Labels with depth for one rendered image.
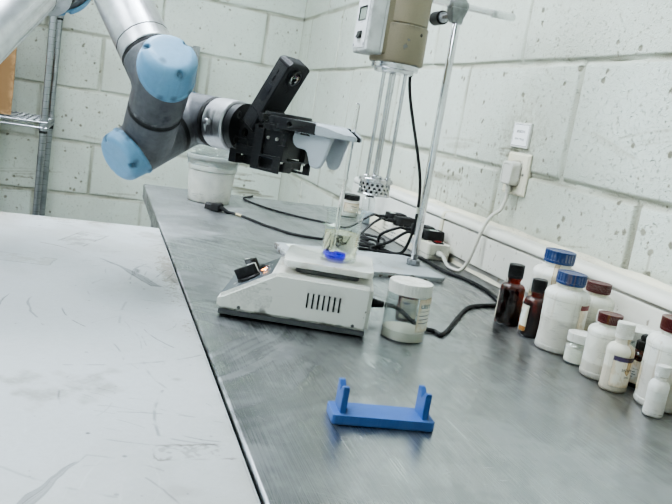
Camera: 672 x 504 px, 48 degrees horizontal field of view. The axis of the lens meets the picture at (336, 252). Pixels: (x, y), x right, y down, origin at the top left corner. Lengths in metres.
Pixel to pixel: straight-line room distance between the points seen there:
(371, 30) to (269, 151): 0.44
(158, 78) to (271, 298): 0.31
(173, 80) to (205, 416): 0.47
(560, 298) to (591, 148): 0.39
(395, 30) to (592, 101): 0.37
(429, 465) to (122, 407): 0.27
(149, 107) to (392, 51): 0.55
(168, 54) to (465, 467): 0.62
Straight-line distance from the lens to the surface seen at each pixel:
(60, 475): 0.59
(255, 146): 1.05
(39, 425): 0.66
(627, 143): 1.33
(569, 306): 1.10
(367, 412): 0.72
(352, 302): 0.97
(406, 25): 1.42
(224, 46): 3.43
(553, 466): 0.73
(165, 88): 1.00
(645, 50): 1.35
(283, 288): 0.97
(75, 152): 3.41
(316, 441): 0.67
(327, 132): 0.99
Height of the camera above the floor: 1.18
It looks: 10 degrees down
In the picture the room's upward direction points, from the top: 9 degrees clockwise
